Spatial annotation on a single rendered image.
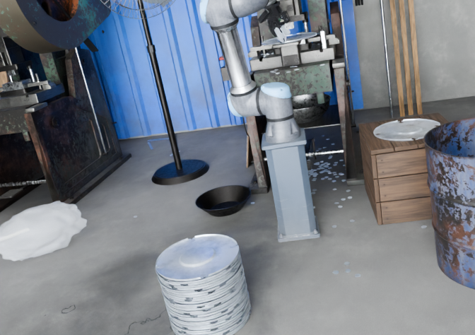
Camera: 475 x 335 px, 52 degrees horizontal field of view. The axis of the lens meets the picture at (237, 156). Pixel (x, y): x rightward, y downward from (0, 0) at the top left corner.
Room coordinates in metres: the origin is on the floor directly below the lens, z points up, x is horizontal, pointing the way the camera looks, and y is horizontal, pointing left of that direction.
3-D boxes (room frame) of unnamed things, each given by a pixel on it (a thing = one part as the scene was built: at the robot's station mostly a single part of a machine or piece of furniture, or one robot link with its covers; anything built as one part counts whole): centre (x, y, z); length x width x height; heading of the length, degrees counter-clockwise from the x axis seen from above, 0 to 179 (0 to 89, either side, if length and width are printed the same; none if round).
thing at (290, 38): (2.62, -0.38, 0.78); 0.29 x 0.29 x 0.01
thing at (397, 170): (2.07, -0.77, 0.18); 0.40 x 0.38 x 0.35; 171
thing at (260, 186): (2.95, -0.19, 0.45); 0.92 x 0.12 x 0.90; 165
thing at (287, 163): (2.01, -0.21, 0.23); 0.19 x 0.19 x 0.45; 82
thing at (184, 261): (1.50, 0.20, 0.25); 0.29 x 0.29 x 0.01
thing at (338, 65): (2.81, -0.71, 0.45); 0.92 x 0.12 x 0.90; 165
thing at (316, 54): (2.74, -0.41, 0.68); 0.45 x 0.30 x 0.06; 75
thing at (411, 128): (2.07, -0.77, 0.35); 0.29 x 0.29 x 0.01
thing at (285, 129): (2.01, -0.21, 0.50); 0.15 x 0.15 x 0.10
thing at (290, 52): (2.57, -0.37, 0.72); 0.25 x 0.14 x 0.14; 165
